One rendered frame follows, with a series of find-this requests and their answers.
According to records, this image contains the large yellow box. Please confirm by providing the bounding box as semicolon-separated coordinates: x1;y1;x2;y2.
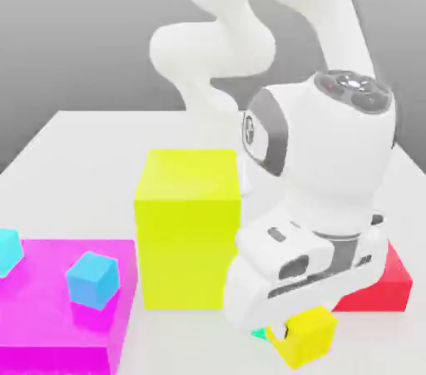
133;148;243;312

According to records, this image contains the large magenta box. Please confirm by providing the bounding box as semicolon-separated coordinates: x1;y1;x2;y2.
0;239;138;375

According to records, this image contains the large red box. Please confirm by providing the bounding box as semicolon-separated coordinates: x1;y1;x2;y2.
331;239;414;313

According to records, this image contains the small blue cube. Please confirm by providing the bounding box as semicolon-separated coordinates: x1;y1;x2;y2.
65;250;121;313

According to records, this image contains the small yellow cube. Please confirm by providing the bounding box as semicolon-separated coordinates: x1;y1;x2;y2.
265;303;339;372

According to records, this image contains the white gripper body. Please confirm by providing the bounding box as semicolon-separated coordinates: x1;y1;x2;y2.
223;255;383;333

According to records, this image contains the small cyan cube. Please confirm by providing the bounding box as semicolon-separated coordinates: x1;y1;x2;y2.
0;228;25;279

